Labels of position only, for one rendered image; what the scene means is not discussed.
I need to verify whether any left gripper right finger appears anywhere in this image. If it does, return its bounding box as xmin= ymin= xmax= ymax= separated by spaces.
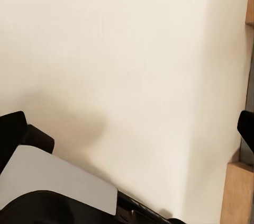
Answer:
xmin=237 ymin=110 xmax=254 ymax=153

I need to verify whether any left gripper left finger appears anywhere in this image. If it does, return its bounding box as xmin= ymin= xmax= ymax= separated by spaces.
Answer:
xmin=0 ymin=111 xmax=28 ymax=173

